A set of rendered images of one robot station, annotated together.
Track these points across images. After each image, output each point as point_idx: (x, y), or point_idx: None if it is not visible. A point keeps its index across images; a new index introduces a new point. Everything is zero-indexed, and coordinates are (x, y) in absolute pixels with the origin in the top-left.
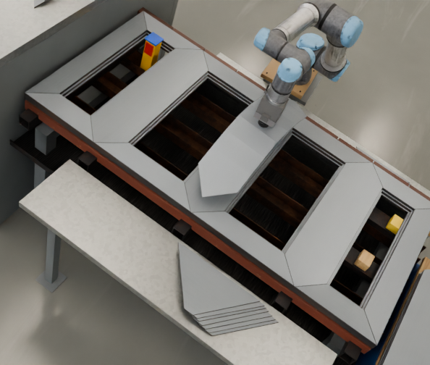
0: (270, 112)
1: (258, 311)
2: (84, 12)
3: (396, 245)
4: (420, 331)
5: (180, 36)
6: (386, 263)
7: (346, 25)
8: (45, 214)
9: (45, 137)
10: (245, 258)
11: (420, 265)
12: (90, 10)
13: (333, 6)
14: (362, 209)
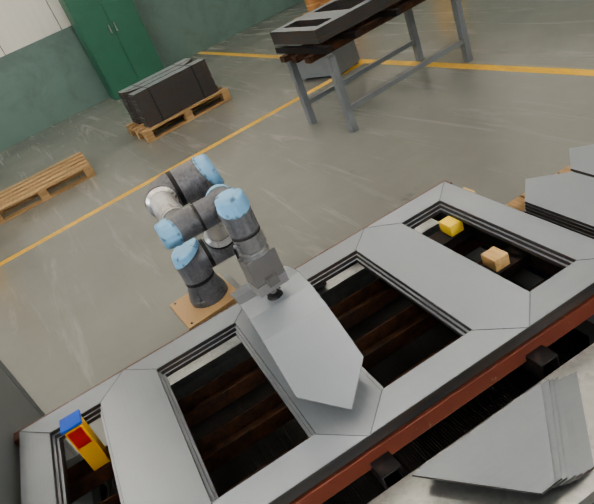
0: (269, 268)
1: (557, 390)
2: None
3: (485, 221)
4: None
5: (87, 392)
6: (507, 233)
7: (199, 166)
8: None
9: None
10: (465, 385)
11: None
12: None
13: (168, 172)
14: (426, 243)
